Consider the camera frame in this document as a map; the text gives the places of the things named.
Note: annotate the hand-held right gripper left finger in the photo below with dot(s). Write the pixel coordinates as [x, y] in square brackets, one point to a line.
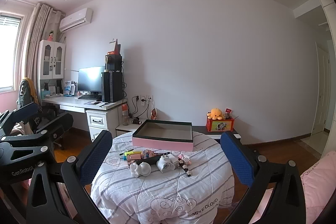
[94, 158]

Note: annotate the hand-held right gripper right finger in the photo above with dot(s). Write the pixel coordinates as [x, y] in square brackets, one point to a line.
[236, 158]

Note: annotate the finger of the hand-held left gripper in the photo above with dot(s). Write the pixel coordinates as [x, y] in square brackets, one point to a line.
[59, 121]
[26, 111]

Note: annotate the yellow highlighter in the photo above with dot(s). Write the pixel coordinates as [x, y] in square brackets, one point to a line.
[130, 153]

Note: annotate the jar with rose gold lid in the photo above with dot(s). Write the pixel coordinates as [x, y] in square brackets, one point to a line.
[131, 159]

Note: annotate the white figurine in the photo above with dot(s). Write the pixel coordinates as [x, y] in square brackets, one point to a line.
[143, 169]

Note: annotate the black remote control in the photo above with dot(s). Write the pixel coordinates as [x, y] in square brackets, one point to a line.
[187, 171]

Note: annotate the pink white block figure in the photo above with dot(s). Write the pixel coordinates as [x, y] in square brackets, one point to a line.
[184, 158]

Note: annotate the white power adapter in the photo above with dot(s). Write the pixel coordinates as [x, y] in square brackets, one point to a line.
[173, 159]

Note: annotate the green-edged cardboard tray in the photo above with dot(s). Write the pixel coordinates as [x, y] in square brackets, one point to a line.
[162, 145]

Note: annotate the white charger plug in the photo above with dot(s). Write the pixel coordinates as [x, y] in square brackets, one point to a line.
[164, 165]

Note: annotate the black office chair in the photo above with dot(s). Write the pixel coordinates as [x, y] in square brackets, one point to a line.
[43, 111]

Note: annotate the yellow grey jacket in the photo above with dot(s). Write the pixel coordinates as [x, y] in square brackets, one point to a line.
[27, 90]

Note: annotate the white desk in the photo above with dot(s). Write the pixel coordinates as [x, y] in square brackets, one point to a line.
[71, 102]

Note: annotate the low black top cabinet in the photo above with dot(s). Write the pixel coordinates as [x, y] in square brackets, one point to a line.
[225, 134]

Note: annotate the blue white carton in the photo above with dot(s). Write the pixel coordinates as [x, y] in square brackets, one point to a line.
[68, 87]

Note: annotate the red toy box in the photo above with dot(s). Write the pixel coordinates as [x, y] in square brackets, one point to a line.
[219, 125]

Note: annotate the black keyboard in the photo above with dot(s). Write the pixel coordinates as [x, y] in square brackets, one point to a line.
[89, 96]

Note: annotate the magazine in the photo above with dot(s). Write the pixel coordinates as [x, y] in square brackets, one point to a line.
[97, 103]

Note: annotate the small white cabinet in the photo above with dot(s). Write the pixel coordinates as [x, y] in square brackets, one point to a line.
[126, 128]

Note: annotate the red card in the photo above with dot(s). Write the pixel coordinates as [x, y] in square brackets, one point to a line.
[228, 110]

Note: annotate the orange octopus plush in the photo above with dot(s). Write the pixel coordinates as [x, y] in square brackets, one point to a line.
[215, 113]

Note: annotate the bottle with orange cap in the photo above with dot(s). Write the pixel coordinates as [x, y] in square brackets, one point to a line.
[125, 115]

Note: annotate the computer monitor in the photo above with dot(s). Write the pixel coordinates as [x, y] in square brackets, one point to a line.
[90, 78]

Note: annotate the black cylinder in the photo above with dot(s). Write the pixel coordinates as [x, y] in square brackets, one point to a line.
[136, 122]

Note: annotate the white hutch cabinet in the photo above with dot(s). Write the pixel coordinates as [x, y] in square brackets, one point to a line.
[50, 61]

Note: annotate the window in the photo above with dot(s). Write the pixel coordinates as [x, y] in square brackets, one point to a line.
[10, 56]

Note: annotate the black computer tower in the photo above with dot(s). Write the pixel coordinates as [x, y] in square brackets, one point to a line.
[113, 87]

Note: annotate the orange white snack bag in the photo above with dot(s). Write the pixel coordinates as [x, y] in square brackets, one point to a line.
[154, 114]

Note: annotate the beige curtain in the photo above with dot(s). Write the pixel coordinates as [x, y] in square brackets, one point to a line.
[36, 37]

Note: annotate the pink doll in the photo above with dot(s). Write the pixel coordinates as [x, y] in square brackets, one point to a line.
[50, 35]

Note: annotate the black speaker box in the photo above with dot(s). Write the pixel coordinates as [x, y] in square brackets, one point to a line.
[114, 62]

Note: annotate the pink bedding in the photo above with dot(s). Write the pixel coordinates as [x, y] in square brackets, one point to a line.
[315, 179]

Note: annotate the red gift box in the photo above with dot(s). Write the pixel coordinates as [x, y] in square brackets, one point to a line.
[115, 48]

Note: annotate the white air conditioner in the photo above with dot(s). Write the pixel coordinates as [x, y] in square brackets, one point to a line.
[76, 19]

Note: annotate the white door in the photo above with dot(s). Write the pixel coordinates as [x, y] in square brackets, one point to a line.
[321, 87]

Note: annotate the white wall sockets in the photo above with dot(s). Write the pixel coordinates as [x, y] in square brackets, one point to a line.
[150, 97]

